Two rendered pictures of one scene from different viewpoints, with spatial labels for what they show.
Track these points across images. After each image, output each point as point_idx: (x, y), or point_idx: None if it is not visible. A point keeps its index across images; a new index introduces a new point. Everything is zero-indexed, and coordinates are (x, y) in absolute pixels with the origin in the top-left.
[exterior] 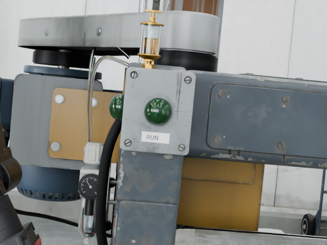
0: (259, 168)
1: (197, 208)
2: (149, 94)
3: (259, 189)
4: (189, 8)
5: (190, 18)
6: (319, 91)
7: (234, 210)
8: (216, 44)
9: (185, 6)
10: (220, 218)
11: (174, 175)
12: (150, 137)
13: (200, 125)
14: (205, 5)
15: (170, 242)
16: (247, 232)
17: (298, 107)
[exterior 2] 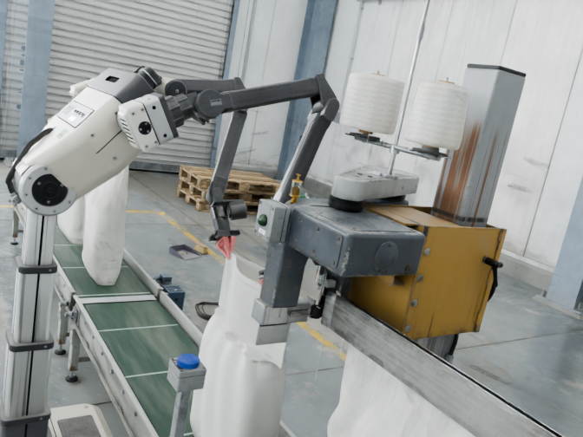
0: (410, 280)
1: (379, 293)
2: (263, 211)
3: (409, 293)
4: (453, 169)
5: (337, 179)
6: (330, 228)
7: (395, 301)
8: (353, 195)
9: (451, 166)
10: (388, 303)
11: (280, 252)
12: (260, 231)
13: (292, 232)
14: (462, 168)
15: (275, 283)
16: (359, 307)
17: (321, 233)
